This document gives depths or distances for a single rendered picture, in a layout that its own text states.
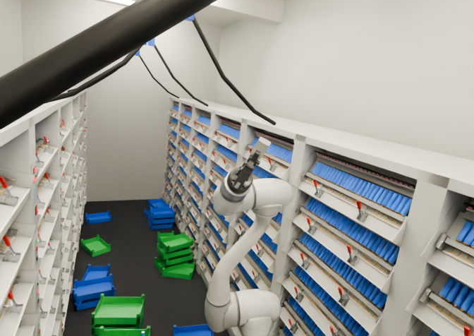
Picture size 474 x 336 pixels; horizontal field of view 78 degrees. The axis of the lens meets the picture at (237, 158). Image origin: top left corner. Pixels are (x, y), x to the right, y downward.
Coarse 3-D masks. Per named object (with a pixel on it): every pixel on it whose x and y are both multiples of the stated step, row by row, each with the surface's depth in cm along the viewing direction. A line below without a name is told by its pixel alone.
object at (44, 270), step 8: (56, 232) 178; (56, 240) 178; (48, 248) 163; (56, 248) 170; (48, 256) 161; (48, 264) 155; (40, 272) 147; (48, 272) 149; (40, 280) 140; (40, 288) 137; (40, 296) 132; (40, 304) 126
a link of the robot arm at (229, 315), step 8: (232, 296) 123; (208, 304) 118; (232, 304) 120; (208, 312) 118; (216, 312) 117; (224, 312) 118; (232, 312) 119; (208, 320) 120; (216, 320) 118; (224, 320) 119; (232, 320) 119; (216, 328) 120; (224, 328) 122
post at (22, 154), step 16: (32, 128) 106; (16, 144) 101; (32, 144) 107; (0, 160) 100; (16, 160) 102; (32, 160) 108; (32, 240) 110; (32, 256) 111; (32, 288) 114; (32, 304) 116
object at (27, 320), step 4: (24, 316) 115; (28, 316) 116; (32, 316) 116; (36, 316) 117; (24, 320) 115; (28, 320) 116; (32, 320) 117; (36, 320) 117; (20, 324) 115; (24, 324) 116; (28, 324) 116; (32, 324) 117; (20, 328) 114; (24, 328) 115; (28, 328) 115; (32, 328) 116; (20, 332) 112; (24, 332) 113; (28, 332) 114; (32, 332) 114
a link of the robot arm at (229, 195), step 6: (228, 174) 92; (222, 186) 92; (228, 186) 90; (222, 192) 93; (228, 192) 90; (234, 192) 90; (246, 192) 91; (228, 198) 93; (234, 198) 91; (240, 198) 92
